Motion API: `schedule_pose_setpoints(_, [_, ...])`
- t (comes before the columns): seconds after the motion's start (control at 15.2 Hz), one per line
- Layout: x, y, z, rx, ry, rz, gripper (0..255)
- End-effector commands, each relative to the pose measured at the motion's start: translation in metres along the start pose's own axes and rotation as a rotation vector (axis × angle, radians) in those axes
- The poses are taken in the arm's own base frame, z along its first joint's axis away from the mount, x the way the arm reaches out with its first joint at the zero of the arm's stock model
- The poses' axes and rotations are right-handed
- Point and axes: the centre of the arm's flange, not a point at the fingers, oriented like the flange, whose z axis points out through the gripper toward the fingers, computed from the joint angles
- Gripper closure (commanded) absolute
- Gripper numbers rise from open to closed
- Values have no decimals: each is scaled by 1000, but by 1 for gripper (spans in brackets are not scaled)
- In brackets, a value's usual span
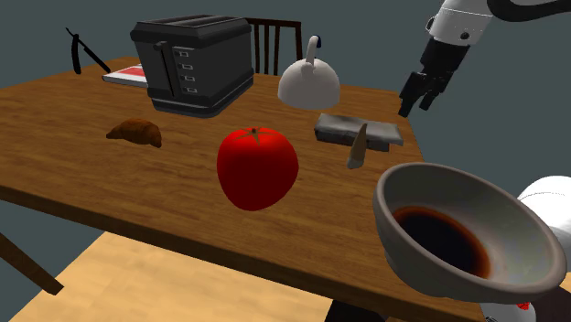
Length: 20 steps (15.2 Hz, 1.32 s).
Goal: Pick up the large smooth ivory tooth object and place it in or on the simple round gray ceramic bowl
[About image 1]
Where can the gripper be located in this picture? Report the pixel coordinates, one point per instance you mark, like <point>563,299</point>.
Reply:
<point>442,58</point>

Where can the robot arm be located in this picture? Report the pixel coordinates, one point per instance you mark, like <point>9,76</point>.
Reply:
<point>459,21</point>

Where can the grey flat slab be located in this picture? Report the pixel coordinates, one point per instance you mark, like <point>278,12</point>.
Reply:
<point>339,129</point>

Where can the white kettle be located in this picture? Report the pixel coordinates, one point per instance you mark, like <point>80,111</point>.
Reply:
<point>310,87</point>

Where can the dark wooden chair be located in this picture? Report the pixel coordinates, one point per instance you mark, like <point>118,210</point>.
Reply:
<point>267,49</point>

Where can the grey bowl with dark centre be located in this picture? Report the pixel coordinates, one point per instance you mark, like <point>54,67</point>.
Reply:
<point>504,232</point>

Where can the red tomato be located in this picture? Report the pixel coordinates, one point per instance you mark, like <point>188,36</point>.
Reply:
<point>256,171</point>

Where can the black toaster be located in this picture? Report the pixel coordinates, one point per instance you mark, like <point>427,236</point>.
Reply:
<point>200,67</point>

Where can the brown croissant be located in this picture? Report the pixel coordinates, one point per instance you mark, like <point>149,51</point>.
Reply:
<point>136,131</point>

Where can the red and white book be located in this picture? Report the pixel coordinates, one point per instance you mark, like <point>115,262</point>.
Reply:
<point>129,75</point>

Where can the wooden table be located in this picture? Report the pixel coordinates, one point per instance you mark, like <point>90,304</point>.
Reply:
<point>111,178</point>

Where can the black straight razor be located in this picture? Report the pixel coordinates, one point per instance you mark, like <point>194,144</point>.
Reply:
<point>76,55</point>

